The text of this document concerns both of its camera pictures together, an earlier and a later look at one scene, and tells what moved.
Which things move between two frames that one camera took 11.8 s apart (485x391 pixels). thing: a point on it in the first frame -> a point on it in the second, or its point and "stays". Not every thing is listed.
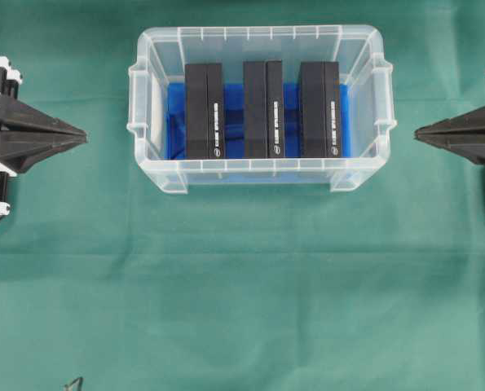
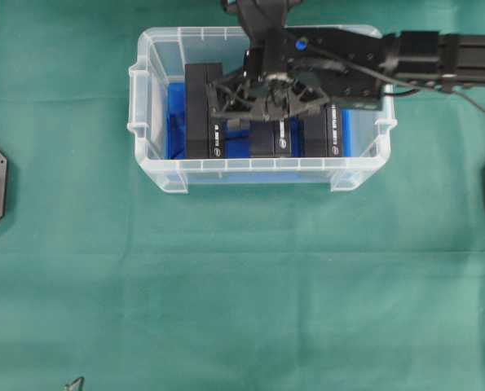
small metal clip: [75, 386] stays
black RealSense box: [319, 109] stays
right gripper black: [478, 134] -> [288, 70]
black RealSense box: [204, 112] stays
